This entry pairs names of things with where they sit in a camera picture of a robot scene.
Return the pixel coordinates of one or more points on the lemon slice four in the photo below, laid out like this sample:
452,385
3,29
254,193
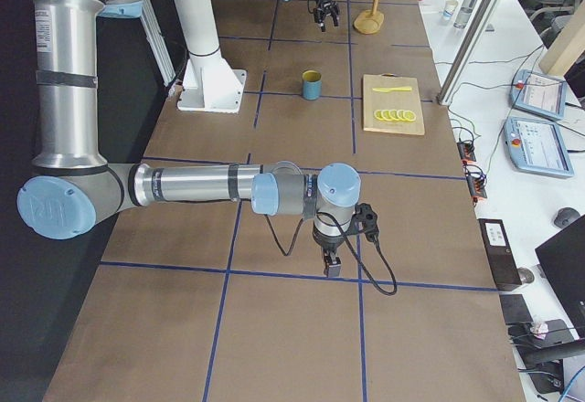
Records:
401,115

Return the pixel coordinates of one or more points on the near teach pendant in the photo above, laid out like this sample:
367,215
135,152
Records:
537,147

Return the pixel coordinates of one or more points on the aluminium frame post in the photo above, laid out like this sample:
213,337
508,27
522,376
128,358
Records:
474,32

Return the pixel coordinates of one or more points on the far teach pendant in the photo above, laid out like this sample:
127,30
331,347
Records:
539,94

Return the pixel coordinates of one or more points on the lemon slice three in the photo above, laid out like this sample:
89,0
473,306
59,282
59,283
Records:
393,115

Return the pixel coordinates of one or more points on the teach pendant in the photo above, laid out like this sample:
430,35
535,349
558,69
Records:
537,147
539,94

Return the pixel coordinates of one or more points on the paper cup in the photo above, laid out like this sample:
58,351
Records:
449,9

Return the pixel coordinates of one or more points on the orange black terminal block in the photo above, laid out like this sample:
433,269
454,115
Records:
466,151

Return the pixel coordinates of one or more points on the teal cup yellow inside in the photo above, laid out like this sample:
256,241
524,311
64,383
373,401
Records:
312,84

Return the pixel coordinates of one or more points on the yellow plastic knife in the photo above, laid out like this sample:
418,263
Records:
392,89

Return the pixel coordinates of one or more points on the black computer mouse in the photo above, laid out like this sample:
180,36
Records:
565,217

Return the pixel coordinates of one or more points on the wooden cup rack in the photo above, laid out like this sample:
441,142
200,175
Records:
370,21

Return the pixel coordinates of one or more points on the black box with label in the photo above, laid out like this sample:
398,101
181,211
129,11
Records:
499,254

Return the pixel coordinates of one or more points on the black monitor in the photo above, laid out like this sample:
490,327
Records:
562,261

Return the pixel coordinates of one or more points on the bamboo cutting board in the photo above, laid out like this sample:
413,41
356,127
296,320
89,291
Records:
372,101

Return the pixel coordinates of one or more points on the lemon slice two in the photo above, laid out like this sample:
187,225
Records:
386,115

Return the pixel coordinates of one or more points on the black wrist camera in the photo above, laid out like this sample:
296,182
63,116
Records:
366,221

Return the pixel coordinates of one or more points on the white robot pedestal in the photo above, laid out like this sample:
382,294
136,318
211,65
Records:
209,84

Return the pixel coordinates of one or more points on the clear water bottle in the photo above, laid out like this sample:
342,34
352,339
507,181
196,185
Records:
464,13

